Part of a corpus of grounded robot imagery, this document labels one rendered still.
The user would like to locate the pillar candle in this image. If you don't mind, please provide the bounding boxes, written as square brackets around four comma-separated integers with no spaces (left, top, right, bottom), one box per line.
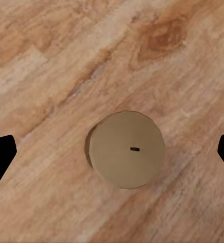
[84,110,165,189]

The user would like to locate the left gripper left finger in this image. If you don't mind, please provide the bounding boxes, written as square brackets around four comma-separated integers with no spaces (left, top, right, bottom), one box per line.
[0,135,17,180]

